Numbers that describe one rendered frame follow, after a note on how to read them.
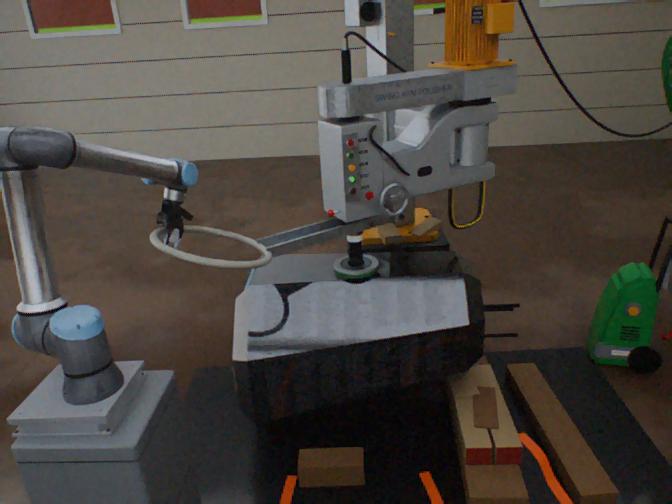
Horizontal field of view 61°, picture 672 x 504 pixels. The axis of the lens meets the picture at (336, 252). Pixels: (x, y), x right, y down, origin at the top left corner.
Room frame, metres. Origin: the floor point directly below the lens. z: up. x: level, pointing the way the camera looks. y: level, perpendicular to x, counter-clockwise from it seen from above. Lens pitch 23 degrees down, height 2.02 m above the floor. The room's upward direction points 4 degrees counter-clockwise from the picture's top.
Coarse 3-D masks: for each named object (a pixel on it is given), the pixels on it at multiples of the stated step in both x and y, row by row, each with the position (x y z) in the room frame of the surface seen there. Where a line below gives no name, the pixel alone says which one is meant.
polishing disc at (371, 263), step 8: (344, 256) 2.54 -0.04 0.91; (368, 256) 2.52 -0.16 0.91; (336, 264) 2.45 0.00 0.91; (344, 264) 2.44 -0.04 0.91; (368, 264) 2.42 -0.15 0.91; (376, 264) 2.42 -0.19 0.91; (344, 272) 2.36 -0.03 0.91; (352, 272) 2.35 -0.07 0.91; (360, 272) 2.34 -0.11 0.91; (368, 272) 2.36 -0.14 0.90
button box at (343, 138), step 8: (344, 136) 2.29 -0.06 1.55; (352, 136) 2.31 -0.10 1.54; (344, 144) 2.29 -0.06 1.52; (344, 152) 2.29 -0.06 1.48; (344, 160) 2.29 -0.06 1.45; (352, 160) 2.31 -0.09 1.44; (344, 168) 2.29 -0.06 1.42; (344, 176) 2.29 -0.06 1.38; (344, 184) 2.29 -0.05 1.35; (352, 184) 2.30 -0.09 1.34; (344, 192) 2.29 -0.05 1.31; (360, 192) 2.32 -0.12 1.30; (344, 200) 2.29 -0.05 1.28
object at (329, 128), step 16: (320, 128) 2.47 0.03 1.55; (336, 128) 2.34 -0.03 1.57; (352, 128) 2.33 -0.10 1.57; (368, 128) 2.36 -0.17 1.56; (320, 144) 2.48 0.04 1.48; (336, 144) 2.35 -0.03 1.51; (368, 144) 2.36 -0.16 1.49; (320, 160) 2.50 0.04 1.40; (336, 160) 2.36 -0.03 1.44; (368, 160) 2.36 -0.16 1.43; (336, 176) 2.36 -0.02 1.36; (368, 176) 2.36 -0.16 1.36; (336, 192) 2.37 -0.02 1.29; (336, 208) 2.38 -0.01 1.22; (352, 208) 2.32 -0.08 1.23; (368, 208) 2.36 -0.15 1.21
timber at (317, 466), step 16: (320, 448) 2.09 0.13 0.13; (336, 448) 2.09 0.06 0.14; (352, 448) 2.08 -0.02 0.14; (304, 464) 2.00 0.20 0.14; (320, 464) 1.99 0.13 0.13; (336, 464) 1.98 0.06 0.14; (352, 464) 1.98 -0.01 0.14; (304, 480) 1.98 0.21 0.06; (320, 480) 1.98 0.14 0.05; (336, 480) 1.97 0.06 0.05; (352, 480) 1.97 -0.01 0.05
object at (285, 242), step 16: (320, 224) 2.43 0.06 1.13; (336, 224) 2.46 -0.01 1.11; (352, 224) 2.38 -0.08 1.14; (368, 224) 2.41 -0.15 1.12; (256, 240) 2.29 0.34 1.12; (272, 240) 2.32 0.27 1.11; (288, 240) 2.35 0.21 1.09; (304, 240) 2.27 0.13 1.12; (320, 240) 2.30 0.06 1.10; (272, 256) 2.20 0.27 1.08
